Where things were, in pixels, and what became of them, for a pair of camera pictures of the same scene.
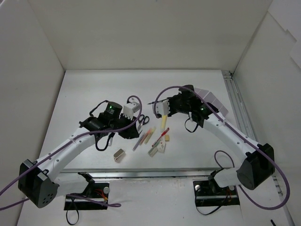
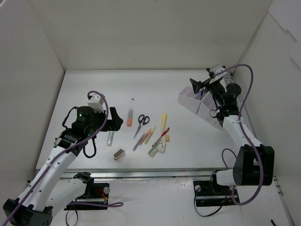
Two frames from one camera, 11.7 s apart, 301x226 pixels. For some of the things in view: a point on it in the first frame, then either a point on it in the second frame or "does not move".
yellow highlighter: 163,123 does not move
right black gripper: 172,106 -> 205,83
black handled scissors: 143,120 does not move
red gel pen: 163,133 does not move
